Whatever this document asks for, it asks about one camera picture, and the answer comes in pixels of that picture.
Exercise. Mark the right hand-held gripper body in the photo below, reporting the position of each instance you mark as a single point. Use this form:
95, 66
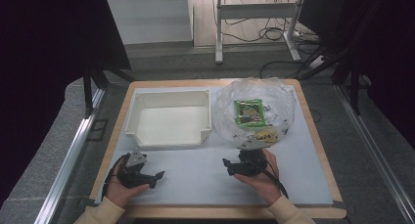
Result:
251, 160

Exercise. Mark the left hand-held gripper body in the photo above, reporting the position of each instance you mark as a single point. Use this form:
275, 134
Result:
132, 171

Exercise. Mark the person's left hand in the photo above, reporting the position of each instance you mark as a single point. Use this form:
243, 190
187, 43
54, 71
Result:
119, 191

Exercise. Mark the person's right hand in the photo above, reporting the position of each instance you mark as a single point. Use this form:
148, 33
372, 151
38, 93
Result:
266, 185

